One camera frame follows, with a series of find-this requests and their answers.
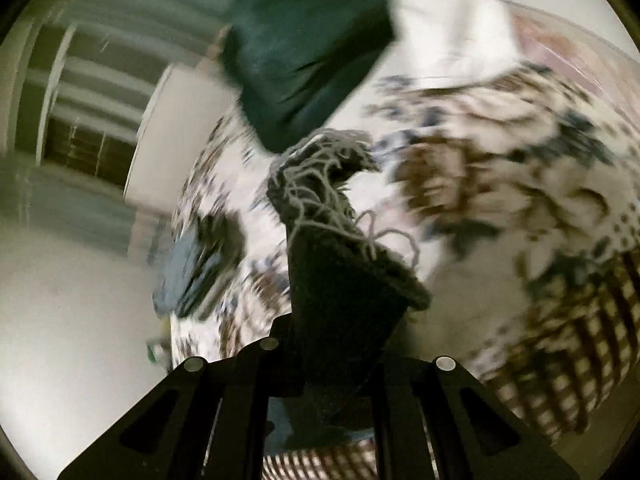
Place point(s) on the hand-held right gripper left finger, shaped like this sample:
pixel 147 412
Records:
pixel 250 377

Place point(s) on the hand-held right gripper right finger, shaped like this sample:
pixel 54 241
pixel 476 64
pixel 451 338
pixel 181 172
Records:
pixel 400 405

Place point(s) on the dark pants with frayed hem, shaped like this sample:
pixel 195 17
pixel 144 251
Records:
pixel 345 305

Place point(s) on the white cabinet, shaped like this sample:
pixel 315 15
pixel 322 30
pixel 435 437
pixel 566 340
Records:
pixel 160 140

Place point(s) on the brown checked bed sheet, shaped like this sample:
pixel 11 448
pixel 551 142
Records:
pixel 575 360

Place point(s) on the grey striped curtain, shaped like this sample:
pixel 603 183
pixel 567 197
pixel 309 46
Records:
pixel 75 80

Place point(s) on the floral printed blanket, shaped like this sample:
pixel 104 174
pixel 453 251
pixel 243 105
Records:
pixel 480 185

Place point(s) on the dark green pillow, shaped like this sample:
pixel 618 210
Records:
pixel 305 45

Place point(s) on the white pillow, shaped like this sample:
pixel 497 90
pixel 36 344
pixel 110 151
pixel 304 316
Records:
pixel 450 30

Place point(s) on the pink headboard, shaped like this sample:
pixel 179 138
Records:
pixel 565 45

